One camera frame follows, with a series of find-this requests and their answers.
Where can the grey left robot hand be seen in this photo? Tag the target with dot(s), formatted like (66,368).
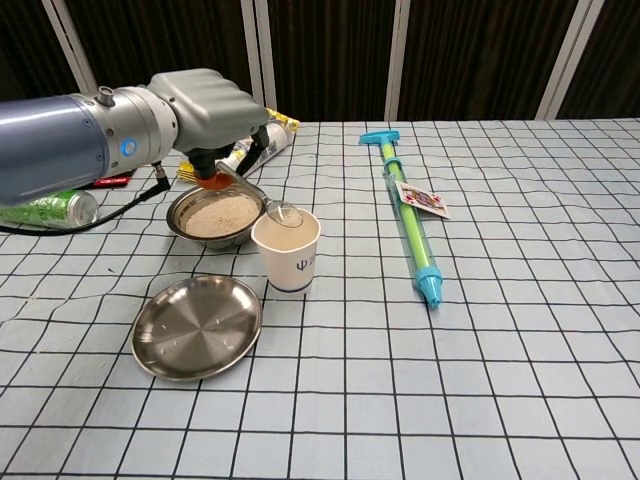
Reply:
(210,110)

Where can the small metal spoon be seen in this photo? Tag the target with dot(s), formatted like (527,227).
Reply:
(286,215)

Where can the blue silver left robot arm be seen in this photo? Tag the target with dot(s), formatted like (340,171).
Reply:
(60,140)

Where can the stainless steel bowl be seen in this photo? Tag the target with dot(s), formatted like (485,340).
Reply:
(220,243)

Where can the white paper cup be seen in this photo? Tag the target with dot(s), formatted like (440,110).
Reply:
(290,265)

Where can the stainless steel plate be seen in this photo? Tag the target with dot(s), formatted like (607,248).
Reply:
(197,327)

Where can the yellow white snack package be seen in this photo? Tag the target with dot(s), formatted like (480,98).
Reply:
(278,137)

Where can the black red product booklet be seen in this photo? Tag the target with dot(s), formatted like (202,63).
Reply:
(116,179)

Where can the dark pleated curtain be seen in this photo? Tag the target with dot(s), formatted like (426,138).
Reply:
(330,60)

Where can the green drink can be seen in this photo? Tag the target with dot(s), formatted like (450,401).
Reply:
(55,207)

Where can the playing card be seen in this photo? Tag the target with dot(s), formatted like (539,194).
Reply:
(425,200)

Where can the green blue water pump toy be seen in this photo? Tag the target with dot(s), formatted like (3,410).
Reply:
(427,281)

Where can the checkered light blue tablecloth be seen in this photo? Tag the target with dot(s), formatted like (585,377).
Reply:
(450,375)

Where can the white metal frame post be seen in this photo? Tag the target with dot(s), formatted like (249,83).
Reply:
(260,50)
(70,45)
(570,60)
(402,60)

